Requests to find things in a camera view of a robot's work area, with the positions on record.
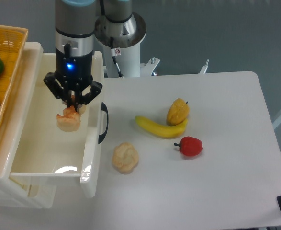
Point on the white drawer cabinet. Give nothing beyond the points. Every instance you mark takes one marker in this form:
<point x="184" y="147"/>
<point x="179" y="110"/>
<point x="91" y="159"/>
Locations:
<point x="12" y="192"/>

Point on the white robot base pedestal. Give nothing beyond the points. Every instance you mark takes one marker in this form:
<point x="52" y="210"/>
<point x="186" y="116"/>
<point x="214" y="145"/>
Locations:
<point x="121" y="47"/>

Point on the round bread roll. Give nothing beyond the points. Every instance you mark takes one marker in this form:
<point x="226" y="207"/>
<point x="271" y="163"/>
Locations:
<point x="125" y="157"/>

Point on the orange yellow bell pepper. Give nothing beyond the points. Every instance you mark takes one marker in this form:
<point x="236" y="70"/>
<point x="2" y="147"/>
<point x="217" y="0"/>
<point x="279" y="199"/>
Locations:
<point x="178" y="112"/>

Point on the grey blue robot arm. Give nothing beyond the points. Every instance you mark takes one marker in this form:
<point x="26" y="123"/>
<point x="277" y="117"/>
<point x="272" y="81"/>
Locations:
<point x="78" y="24"/>

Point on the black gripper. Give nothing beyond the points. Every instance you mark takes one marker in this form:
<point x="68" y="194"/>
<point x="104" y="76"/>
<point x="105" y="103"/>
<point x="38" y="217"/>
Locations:
<point x="72" y="81"/>

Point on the square toasted bread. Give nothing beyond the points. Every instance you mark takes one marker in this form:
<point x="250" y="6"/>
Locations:
<point x="71" y="119"/>

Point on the white open upper drawer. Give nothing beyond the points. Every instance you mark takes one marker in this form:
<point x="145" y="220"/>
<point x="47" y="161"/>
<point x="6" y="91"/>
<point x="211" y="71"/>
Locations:
<point x="47" y="155"/>

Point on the black drawer handle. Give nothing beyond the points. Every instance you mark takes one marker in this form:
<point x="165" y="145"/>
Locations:
<point x="104" y="123"/>

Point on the yellow banana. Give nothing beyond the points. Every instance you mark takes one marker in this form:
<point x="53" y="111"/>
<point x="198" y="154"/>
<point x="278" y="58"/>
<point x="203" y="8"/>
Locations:
<point x="159" y="130"/>

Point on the yellow woven basket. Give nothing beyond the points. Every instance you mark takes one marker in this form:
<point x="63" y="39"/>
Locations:
<point x="12" y="41"/>

